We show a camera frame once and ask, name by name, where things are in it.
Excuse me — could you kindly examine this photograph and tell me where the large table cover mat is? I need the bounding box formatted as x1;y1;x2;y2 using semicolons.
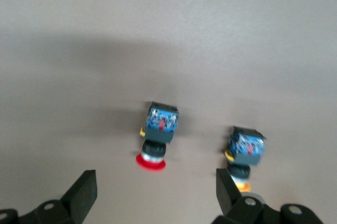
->
0;0;337;224

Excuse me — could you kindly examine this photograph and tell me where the yellow mushroom push button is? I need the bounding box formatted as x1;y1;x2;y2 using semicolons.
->
223;125;267;193

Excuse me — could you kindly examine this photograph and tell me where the red mushroom push button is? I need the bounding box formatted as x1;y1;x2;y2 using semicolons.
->
135;101;181;172

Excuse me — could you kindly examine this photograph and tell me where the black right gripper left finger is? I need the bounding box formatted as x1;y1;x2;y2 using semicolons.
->
62;170;98;224

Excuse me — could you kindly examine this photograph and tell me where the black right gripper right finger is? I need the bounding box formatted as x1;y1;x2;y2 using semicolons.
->
215;168;242;219

